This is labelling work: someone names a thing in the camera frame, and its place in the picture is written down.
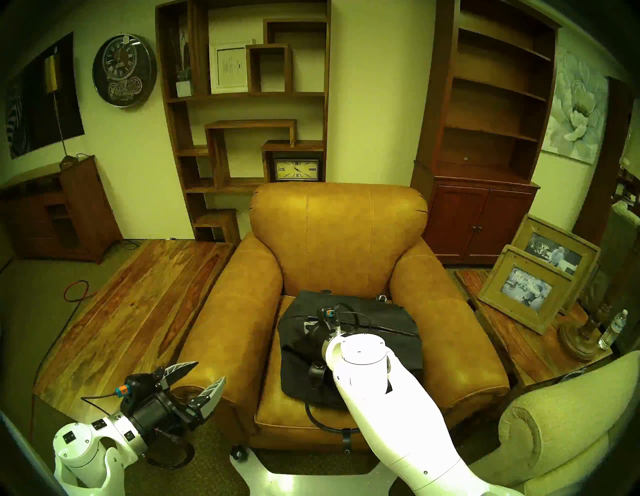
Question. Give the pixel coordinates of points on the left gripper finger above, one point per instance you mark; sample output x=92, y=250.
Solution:
x=207, y=400
x=177, y=372

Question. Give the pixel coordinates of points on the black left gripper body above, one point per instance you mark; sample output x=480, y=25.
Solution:
x=155, y=410

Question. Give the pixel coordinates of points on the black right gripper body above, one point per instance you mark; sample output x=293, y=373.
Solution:
x=320, y=334

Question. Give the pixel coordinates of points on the black zippered duffel bag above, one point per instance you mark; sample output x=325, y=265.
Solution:
x=295, y=360

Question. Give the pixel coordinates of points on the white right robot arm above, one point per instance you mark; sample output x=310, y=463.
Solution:
x=390, y=410

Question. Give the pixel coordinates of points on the open wooden shelf unit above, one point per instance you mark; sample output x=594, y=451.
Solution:
x=219, y=155

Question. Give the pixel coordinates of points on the striped wooden coffee table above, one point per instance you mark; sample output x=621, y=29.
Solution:
x=135, y=305

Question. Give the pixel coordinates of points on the tan leather armchair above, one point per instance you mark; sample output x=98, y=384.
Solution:
x=340, y=230

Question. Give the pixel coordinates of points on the rectangular mantel clock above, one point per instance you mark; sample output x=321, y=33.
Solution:
x=297, y=170

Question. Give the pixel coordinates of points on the brown wooden media cabinet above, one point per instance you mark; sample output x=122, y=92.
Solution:
x=85, y=210

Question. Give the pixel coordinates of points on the cherry wood hutch bookcase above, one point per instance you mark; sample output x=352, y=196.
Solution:
x=475, y=220

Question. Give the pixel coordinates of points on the wooden side table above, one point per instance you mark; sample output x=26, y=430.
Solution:
x=520, y=347

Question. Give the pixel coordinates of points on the turned wooden lamp base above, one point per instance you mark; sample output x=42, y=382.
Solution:
x=580, y=340

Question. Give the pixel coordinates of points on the beige fabric sofa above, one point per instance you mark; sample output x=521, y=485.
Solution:
x=565, y=425

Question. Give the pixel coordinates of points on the small potted plant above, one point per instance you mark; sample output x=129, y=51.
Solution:
x=184, y=89

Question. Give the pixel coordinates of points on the white framed certificate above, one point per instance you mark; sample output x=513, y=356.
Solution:
x=229, y=67

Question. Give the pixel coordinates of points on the clear plastic water bottle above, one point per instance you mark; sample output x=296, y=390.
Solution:
x=612, y=332

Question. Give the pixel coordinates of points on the grey upholstered chair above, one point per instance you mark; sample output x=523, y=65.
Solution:
x=617, y=245

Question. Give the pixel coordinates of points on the white flower canvas painting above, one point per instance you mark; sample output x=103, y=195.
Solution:
x=575, y=107

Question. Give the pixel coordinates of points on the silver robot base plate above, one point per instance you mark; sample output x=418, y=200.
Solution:
x=300, y=482

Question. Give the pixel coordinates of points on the small rustic picture frame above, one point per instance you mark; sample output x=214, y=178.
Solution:
x=526, y=289

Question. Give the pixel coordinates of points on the large rustic picture frame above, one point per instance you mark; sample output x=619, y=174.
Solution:
x=554, y=254

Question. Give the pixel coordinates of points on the dark zebra wall art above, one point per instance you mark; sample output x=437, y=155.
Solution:
x=30, y=110

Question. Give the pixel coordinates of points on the round black wall clock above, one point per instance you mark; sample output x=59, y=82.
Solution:
x=124, y=70

